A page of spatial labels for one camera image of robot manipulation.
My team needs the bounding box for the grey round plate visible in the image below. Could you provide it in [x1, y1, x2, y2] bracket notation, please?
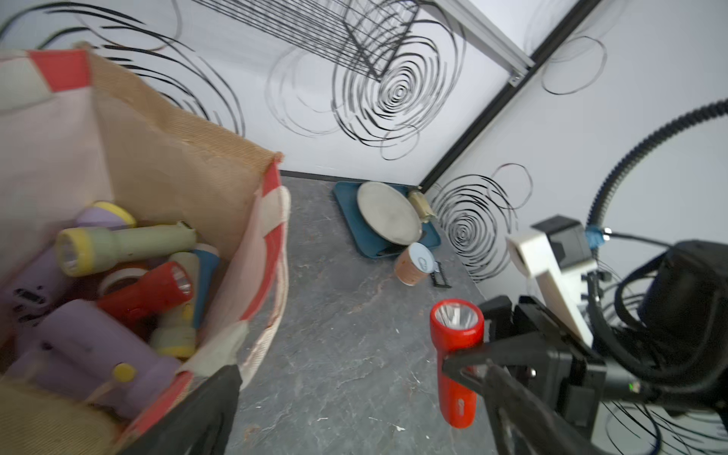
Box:
[356, 181, 422, 246]

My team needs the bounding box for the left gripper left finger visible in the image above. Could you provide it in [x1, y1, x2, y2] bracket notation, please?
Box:
[121, 365, 242, 455]

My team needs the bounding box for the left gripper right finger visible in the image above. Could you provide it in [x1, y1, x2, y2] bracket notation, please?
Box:
[483, 363, 602, 455]

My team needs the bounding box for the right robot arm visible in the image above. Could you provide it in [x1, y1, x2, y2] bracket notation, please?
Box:
[430, 241, 727, 453]

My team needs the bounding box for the red flashlight white rim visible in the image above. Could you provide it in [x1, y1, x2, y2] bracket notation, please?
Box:
[97, 265, 149, 298]

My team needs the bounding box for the green flashlight horizontal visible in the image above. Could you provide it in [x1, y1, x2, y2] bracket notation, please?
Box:
[55, 222, 197, 278]

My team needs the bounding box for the purple flashlight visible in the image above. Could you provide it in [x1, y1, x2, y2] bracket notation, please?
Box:
[1, 248, 74, 326]
[36, 300, 181, 419]

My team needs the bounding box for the blue flashlight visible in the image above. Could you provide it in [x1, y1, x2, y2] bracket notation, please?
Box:
[191, 244, 221, 329]

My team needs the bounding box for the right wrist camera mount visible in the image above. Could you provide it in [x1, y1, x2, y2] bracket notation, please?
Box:
[506, 215, 597, 346]

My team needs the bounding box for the small yellowish jar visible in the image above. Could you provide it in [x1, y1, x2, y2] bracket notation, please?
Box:
[408, 190, 436, 223]

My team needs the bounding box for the black wire basket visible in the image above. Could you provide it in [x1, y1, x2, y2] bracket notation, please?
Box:
[199, 1, 420, 81]

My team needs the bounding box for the teal tray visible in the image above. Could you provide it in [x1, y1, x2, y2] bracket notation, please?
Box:
[333, 181, 405, 260]

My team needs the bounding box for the purple flashlight horizontal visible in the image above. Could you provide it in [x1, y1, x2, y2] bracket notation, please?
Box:
[75, 201, 137, 229]

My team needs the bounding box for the red jute tote bag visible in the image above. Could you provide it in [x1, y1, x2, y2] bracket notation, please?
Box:
[1, 49, 290, 454]

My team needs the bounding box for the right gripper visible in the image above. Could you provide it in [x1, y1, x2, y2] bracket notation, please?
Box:
[442, 296, 607, 438]

